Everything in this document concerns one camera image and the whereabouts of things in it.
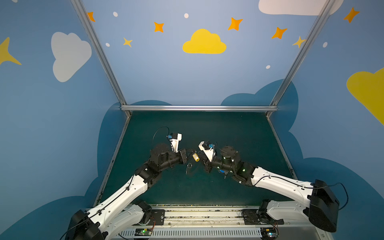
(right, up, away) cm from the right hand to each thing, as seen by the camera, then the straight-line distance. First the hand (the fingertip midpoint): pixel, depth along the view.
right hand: (196, 154), depth 72 cm
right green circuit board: (+36, -38, -1) cm, 52 cm away
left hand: (0, +1, -2) cm, 2 cm away
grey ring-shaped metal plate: (-3, -5, -2) cm, 6 cm away
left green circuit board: (-26, -37, -1) cm, 45 cm away
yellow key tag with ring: (0, -1, -2) cm, 2 cm away
